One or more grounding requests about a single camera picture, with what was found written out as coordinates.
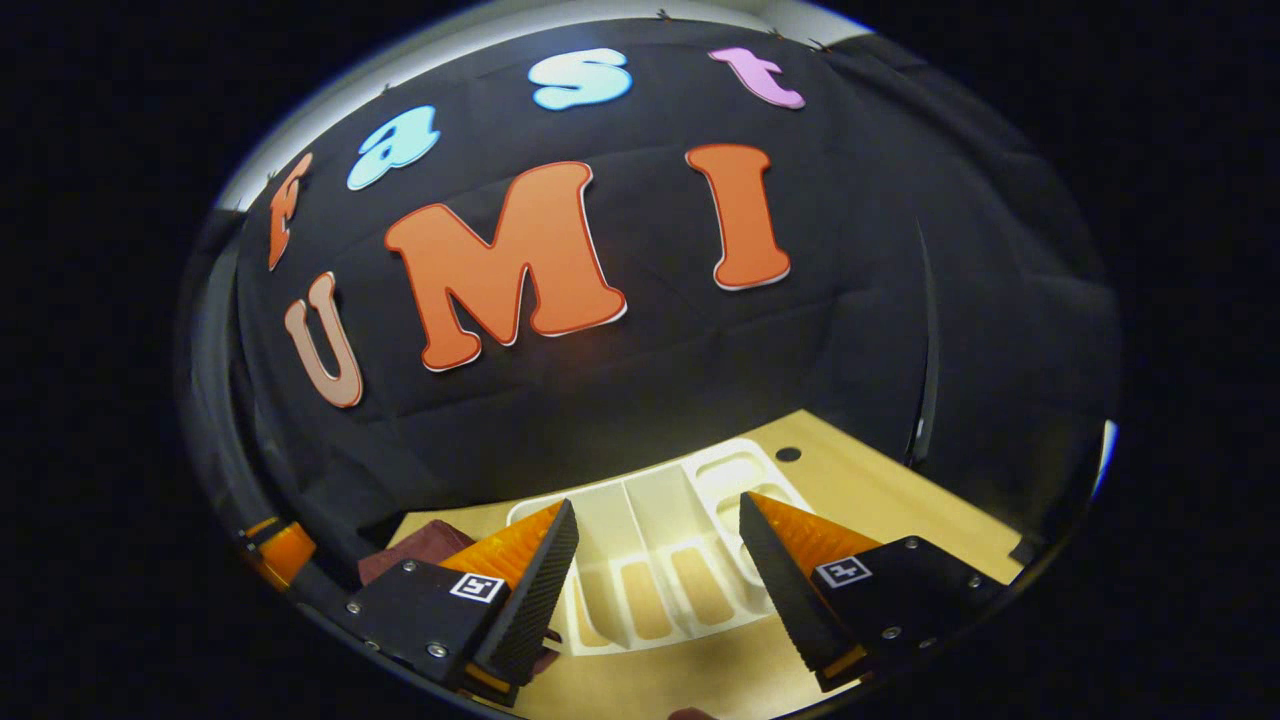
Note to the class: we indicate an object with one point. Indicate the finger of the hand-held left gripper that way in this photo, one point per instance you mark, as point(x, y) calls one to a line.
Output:
point(287, 552)

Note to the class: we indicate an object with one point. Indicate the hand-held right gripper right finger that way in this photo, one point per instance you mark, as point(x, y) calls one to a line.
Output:
point(790, 590)

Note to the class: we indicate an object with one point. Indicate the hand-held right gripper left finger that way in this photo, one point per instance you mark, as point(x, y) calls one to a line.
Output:
point(530, 600)

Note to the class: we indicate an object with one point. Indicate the maroon schoolbag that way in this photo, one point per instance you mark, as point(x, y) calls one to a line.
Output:
point(420, 545)

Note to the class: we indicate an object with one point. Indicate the white bookshelf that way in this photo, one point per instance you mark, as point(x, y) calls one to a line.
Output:
point(650, 520)

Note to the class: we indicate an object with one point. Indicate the thin black pole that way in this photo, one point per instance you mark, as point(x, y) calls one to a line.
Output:
point(930, 380)

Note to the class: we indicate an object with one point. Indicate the row of black cloth clips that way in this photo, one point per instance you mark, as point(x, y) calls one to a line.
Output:
point(662, 15)

